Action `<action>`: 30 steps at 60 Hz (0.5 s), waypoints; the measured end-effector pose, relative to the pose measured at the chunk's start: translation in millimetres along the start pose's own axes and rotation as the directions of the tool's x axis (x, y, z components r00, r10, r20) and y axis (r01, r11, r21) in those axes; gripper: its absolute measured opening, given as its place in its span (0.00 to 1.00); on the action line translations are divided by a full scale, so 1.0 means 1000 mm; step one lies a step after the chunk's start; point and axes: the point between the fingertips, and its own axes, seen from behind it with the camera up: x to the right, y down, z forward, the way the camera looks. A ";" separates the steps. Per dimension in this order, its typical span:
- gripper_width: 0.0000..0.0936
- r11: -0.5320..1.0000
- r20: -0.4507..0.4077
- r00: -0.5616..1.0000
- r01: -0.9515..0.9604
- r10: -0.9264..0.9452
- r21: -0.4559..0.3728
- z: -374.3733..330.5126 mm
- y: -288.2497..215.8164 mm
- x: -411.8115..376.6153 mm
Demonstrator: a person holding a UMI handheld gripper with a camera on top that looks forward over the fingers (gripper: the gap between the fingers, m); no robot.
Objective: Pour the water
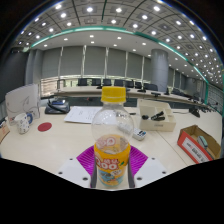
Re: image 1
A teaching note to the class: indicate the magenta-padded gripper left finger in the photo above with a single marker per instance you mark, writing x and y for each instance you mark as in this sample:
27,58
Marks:
71,171

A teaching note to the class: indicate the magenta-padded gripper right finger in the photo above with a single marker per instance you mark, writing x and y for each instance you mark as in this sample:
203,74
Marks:
151,171

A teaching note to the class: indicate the yellow-capped clear drink bottle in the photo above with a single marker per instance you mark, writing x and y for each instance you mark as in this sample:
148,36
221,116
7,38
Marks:
112,156

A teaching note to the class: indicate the red and white cardboard box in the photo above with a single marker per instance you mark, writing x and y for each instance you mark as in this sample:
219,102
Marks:
191,146

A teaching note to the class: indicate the small beige open box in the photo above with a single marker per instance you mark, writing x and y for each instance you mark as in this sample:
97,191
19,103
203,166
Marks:
160,124

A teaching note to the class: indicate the flat round red coaster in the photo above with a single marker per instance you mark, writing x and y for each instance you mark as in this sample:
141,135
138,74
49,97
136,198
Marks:
44,126

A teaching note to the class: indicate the white printed paper sheet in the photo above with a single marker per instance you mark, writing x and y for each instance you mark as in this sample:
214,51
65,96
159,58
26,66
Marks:
81,114

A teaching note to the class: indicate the long curved conference desk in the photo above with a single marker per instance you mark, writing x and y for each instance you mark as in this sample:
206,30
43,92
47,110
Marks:
83,91

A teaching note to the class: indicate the white copy paper box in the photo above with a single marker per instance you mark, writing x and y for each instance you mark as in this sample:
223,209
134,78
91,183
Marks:
21,101

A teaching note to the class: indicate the row of black office chairs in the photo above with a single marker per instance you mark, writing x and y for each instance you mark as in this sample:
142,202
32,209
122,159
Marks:
118,82

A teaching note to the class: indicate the group of round ceiling lights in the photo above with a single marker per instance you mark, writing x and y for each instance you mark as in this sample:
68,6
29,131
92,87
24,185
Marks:
90,9

